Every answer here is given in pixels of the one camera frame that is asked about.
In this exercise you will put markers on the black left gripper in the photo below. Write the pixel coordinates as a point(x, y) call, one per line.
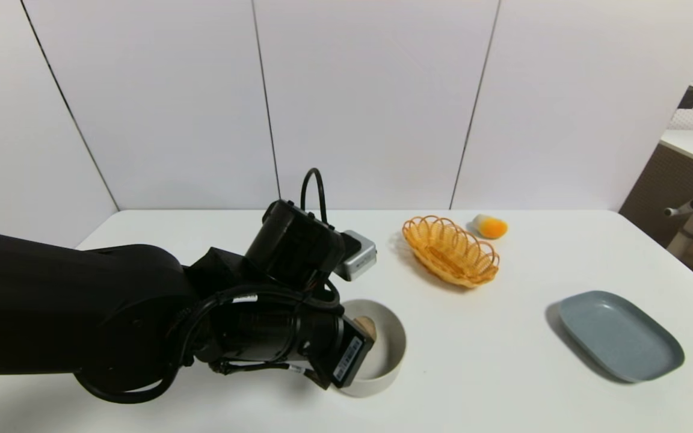
point(351, 359)

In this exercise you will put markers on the small tan bread piece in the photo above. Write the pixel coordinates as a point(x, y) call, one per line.
point(369, 328)

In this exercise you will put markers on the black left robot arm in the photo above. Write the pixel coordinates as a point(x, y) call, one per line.
point(52, 313)

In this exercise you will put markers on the beige round bowl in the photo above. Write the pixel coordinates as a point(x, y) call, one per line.
point(391, 343)

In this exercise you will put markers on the orange woven basket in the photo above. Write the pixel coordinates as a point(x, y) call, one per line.
point(452, 252)

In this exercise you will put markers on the orange and white toy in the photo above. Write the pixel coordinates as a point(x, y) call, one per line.
point(492, 228)

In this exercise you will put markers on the blue grey square plate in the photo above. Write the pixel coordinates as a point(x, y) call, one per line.
point(620, 337)

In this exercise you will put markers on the brown perforated desk panel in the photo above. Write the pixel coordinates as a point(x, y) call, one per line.
point(659, 192)

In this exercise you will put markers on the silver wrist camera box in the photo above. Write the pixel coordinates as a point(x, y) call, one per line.
point(358, 258)

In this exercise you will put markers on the black wall mounted box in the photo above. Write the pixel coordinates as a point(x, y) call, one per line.
point(689, 97)

